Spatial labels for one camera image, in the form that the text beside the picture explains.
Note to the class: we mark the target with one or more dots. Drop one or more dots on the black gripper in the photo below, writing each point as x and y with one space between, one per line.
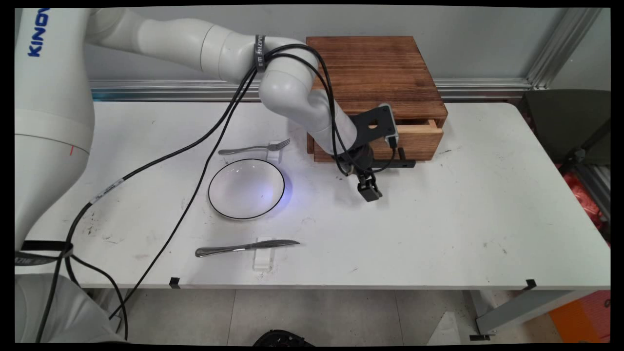
358 160

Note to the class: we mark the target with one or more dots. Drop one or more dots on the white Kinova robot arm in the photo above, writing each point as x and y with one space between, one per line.
48 97

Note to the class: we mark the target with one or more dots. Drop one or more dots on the clear acrylic fork rest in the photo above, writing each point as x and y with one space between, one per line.
274 156

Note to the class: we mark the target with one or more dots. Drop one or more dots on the brown wooden drawer cabinet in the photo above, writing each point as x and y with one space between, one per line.
370 68

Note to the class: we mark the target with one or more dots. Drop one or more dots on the white plate with black rim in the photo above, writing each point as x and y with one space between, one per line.
243 195

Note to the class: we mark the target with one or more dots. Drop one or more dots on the clear acrylic knife rest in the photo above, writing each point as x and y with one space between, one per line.
263 262

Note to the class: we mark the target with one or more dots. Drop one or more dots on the silver metal fork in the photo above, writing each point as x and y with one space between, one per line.
243 149

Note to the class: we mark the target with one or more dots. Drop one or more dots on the silver metal knife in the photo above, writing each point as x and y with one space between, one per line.
219 251

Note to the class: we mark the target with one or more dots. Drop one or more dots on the black round floor device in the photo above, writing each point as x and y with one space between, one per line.
282 339

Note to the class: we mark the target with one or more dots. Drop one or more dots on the black tape piece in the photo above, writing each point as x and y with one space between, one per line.
174 282
530 284

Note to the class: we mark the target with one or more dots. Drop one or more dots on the white table leg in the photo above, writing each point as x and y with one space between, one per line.
526 304
117 300

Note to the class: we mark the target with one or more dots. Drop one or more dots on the red plastic bag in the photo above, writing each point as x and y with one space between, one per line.
582 195

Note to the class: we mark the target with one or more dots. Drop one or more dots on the orange box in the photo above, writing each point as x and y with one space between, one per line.
585 317

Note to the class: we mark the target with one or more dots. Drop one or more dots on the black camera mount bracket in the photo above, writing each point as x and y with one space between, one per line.
363 132

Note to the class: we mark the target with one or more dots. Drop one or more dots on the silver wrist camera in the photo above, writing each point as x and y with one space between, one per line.
394 127

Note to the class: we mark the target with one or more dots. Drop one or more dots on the long aluminium wall rail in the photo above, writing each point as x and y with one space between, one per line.
477 87

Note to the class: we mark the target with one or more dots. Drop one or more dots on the short aluminium frame beam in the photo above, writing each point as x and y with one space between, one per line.
597 187

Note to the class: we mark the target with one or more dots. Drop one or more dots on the slanted aluminium frame post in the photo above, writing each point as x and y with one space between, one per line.
560 48

